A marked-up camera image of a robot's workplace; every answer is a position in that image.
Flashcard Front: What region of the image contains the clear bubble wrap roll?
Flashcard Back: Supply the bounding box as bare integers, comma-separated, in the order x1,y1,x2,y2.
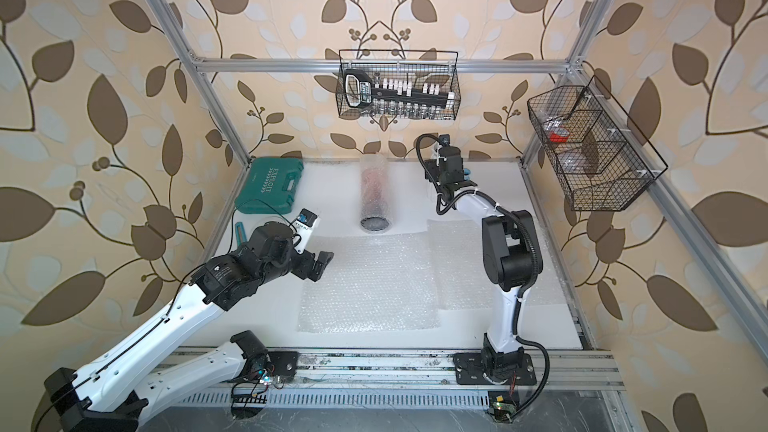
297,232,440,334

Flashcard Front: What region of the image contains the bubble wrap sheet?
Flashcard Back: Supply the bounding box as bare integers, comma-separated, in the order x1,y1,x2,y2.
425,217,568,312

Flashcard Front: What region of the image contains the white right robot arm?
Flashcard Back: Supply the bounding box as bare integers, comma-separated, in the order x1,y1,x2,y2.
417,134,543,382

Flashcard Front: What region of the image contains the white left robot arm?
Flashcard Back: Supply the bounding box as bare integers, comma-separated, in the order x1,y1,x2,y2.
42,209,334,431

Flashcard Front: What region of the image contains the bubble wrapped red vase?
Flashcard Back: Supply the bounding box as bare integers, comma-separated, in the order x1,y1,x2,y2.
360,154,392,233

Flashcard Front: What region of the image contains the green plastic tool case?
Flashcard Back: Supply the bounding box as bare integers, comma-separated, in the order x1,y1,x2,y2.
235,157,304,215

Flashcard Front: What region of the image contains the black socket tool set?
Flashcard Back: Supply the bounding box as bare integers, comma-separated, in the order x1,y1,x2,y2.
336,67,461,113

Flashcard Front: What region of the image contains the red item in basket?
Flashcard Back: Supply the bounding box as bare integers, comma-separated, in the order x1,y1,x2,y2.
543,118,570,144

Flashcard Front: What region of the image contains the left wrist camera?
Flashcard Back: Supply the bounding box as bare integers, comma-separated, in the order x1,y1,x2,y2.
294,208,319,254

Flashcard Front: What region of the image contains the black wire basket back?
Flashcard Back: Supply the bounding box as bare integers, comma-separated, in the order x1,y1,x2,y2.
333,47,461,121

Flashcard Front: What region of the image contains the black wire basket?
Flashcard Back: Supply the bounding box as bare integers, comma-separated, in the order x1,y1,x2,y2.
333,47,461,121
527,76,668,212

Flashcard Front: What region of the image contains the aluminium frame rail base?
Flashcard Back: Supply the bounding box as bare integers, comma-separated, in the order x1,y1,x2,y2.
137,347,639,431

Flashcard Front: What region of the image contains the black wire basket right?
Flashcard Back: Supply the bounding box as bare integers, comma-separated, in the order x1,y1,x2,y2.
527,76,668,212

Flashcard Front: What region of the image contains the black corrugated cable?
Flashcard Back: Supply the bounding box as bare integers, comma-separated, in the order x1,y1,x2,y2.
415,133,551,419

